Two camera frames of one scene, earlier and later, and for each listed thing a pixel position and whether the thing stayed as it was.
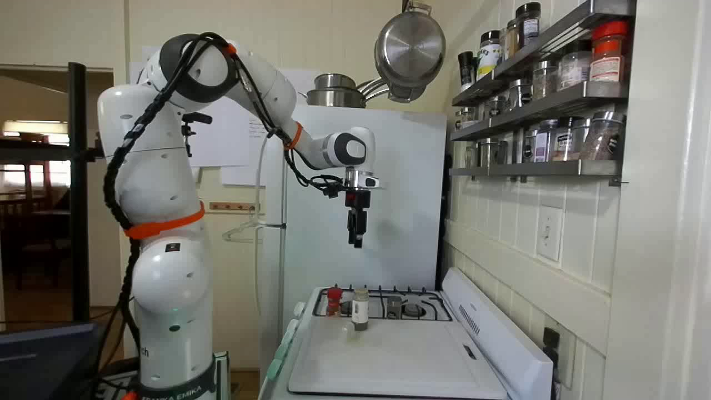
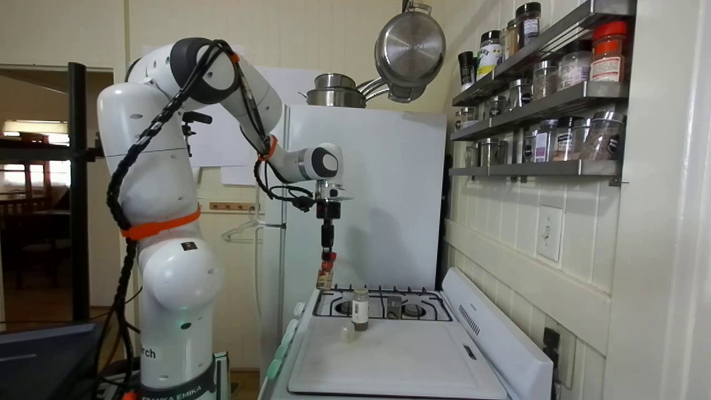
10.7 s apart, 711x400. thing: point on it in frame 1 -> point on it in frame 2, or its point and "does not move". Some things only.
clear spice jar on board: [360, 307] does not move
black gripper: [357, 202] -> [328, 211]
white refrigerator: [408, 210] does not move
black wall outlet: [551, 344] does not move
